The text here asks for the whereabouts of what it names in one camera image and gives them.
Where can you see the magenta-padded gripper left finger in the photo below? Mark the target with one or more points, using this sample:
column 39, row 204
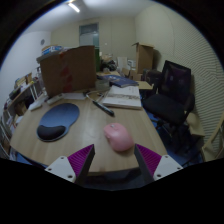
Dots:
column 63, row 166

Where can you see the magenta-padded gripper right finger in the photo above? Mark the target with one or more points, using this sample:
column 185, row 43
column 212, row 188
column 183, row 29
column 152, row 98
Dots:
column 165, row 165

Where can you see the pink computer mouse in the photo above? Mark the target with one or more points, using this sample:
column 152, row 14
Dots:
column 118, row 136

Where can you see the blue mouse pad, black wrist rest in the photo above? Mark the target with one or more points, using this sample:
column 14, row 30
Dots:
column 60, row 116

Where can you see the light wooden chair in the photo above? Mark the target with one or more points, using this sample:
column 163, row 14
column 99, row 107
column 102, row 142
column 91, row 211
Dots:
column 213, row 143

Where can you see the black office chair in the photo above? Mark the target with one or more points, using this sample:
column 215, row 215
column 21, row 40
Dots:
column 166, row 106

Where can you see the small white flat device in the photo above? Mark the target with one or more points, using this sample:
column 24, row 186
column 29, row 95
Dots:
column 35, row 105

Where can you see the black marker pen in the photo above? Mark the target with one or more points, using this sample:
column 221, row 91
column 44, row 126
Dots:
column 103, row 108

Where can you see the white paper sheet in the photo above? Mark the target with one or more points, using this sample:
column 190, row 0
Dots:
column 75, row 96

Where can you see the white book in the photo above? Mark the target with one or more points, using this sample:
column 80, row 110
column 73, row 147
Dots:
column 123, row 96

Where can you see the shelf unit with books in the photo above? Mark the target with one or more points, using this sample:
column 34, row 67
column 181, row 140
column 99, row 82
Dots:
column 18, row 96

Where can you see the clear round plastic container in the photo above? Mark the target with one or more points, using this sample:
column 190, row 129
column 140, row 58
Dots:
column 102, row 85

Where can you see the blue book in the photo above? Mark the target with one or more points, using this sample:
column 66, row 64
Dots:
column 120, row 80

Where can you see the large brown cardboard box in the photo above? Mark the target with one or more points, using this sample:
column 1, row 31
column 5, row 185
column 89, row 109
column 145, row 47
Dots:
column 68, row 70

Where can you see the tall open cardboard box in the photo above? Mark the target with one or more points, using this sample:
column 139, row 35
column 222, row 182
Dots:
column 145, row 58

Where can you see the ceiling tube light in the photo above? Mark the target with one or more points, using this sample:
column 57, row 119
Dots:
column 74, row 7

